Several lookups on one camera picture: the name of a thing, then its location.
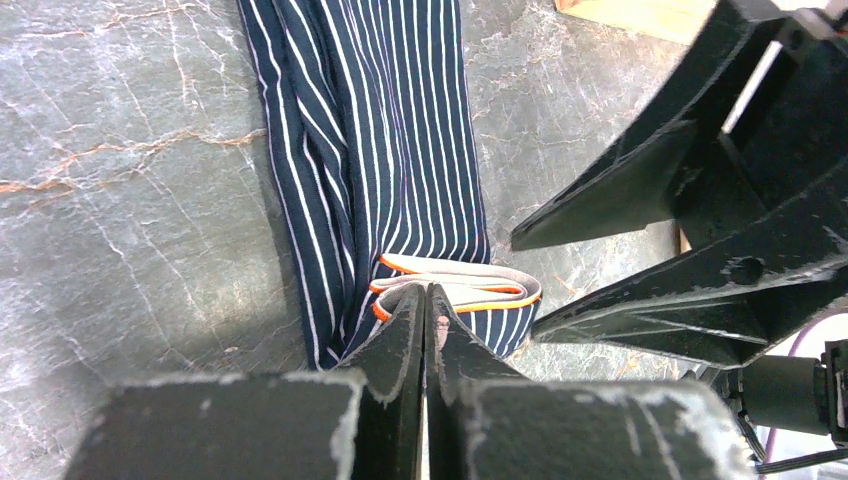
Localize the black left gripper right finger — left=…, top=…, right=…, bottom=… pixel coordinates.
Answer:
left=423, top=284, right=754, bottom=479

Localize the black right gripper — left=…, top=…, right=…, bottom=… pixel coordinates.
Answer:
left=675, top=8, right=847, bottom=248

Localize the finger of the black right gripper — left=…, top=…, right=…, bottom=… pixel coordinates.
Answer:
left=532, top=172, right=847, bottom=368
left=511, top=1, right=769, bottom=251

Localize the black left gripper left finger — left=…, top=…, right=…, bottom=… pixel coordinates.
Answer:
left=66, top=286, right=424, bottom=479

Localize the navy striped boxer underwear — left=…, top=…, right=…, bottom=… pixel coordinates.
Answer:
left=239, top=1, right=542, bottom=369

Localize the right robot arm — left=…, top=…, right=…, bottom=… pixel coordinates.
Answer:
left=511, top=1, right=847, bottom=445

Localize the wooden compartment tray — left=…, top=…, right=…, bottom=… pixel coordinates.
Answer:
left=553, top=0, right=716, bottom=45

